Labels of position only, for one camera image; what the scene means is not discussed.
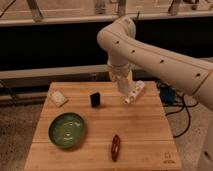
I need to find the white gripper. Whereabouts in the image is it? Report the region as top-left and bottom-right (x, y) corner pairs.
(107, 63), (132, 82)

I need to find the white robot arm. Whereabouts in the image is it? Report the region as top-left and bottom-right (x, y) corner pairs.
(97, 16), (213, 111)

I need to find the black eraser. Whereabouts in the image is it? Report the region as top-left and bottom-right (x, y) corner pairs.
(90, 92), (100, 107)

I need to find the green ceramic bowl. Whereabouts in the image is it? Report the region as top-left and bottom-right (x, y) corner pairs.
(48, 112), (86, 149)

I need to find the black cable on floor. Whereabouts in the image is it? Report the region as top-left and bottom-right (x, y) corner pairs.
(155, 80), (199, 139)

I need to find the dark red oblong object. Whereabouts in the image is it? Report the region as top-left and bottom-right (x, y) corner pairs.
(111, 135), (120, 162)

